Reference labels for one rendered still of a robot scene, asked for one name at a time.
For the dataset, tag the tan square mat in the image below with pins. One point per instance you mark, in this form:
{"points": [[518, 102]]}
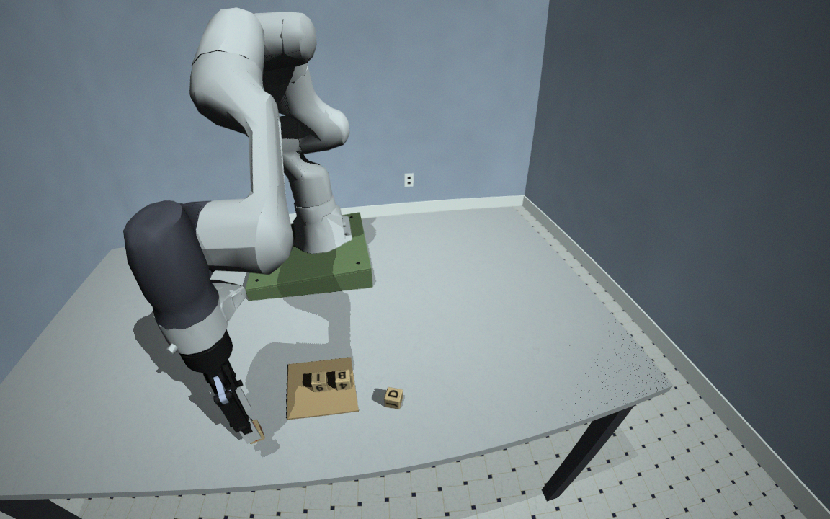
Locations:
{"points": [[302, 402]]}

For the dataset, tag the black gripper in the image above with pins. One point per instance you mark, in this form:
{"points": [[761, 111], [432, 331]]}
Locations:
{"points": [[214, 365]]}

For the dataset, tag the beige letter block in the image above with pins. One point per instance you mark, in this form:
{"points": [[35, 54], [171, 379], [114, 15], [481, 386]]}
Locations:
{"points": [[259, 428], [342, 380], [319, 381], [393, 398]]}

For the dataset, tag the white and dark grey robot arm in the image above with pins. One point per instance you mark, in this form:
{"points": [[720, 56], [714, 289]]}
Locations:
{"points": [[252, 234]]}

